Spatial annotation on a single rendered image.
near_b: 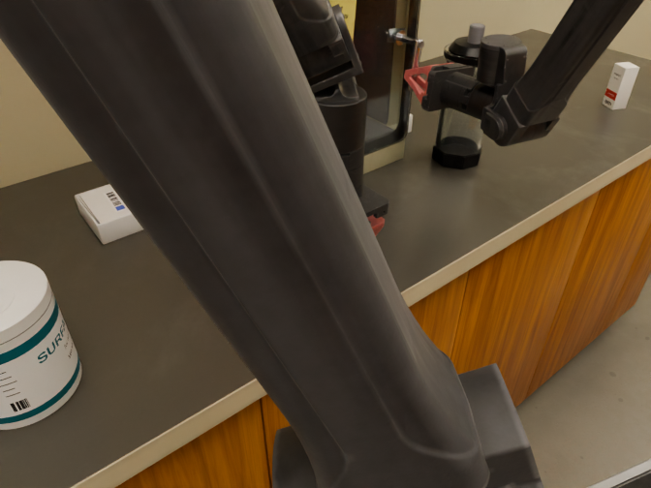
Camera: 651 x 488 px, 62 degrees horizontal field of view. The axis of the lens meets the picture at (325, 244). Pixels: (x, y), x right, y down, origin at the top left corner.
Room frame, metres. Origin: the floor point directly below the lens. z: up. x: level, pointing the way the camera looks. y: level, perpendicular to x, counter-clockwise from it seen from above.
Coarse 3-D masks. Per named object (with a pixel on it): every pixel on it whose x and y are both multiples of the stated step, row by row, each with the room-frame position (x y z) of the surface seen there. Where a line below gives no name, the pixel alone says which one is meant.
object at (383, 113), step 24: (360, 0) 0.92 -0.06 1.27; (384, 0) 0.95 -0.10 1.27; (408, 0) 0.98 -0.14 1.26; (360, 24) 0.92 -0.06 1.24; (384, 24) 0.95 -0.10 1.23; (408, 24) 0.99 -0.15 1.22; (360, 48) 0.92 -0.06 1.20; (384, 48) 0.95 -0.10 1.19; (408, 48) 0.99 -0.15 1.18; (384, 72) 0.95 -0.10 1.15; (384, 96) 0.96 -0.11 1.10; (408, 96) 1.00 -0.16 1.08; (384, 120) 0.96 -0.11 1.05; (408, 120) 1.00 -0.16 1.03; (384, 144) 0.96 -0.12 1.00
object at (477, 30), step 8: (472, 24) 1.02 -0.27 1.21; (480, 24) 1.02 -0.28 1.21; (472, 32) 1.01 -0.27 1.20; (480, 32) 1.00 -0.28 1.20; (456, 40) 1.03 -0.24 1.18; (464, 40) 1.03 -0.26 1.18; (472, 40) 1.01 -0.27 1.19; (480, 40) 1.00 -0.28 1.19; (456, 48) 1.00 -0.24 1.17; (464, 48) 0.99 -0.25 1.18; (472, 48) 0.98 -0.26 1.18; (472, 56) 0.97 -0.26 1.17
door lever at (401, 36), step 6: (402, 30) 0.97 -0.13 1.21; (396, 36) 0.97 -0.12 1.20; (402, 36) 0.97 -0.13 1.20; (396, 42) 0.97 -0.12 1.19; (402, 42) 0.96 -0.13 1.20; (408, 42) 0.95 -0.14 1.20; (414, 42) 0.94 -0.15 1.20; (420, 42) 0.93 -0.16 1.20; (414, 48) 0.93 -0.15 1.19; (420, 48) 0.94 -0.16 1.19; (414, 54) 0.93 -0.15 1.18; (414, 60) 0.93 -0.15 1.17; (408, 66) 0.94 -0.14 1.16; (414, 66) 0.93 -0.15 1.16; (414, 78) 0.93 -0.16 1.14; (408, 84) 0.93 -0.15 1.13; (408, 90) 0.93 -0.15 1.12
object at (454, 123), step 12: (444, 48) 1.03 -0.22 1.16; (444, 120) 1.00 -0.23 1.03; (456, 120) 0.98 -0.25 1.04; (468, 120) 0.97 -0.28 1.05; (480, 120) 0.98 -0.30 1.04; (444, 132) 0.99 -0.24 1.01; (456, 132) 0.97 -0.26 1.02; (468, 132) 0.97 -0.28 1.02; (480, 132) 0.98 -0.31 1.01; (444, 144) 0.99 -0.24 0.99; (456, 144) 0.97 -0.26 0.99; (468, 144) 0.97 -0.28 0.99; (480, 144) 1.00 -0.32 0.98
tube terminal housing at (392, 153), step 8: (400, 144) 1.01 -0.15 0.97; (376, 152) 0.97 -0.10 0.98; (384, 152) 0.98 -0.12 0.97; (392, 152) 1.00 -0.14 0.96; (400, 152) 1.01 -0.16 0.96; (368, 160) 0.95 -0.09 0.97; (376, 160) 0.97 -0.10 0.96; (384, 160) 0.98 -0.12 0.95; (392, 160) 1.00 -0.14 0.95; (368, 168) 0.95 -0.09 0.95
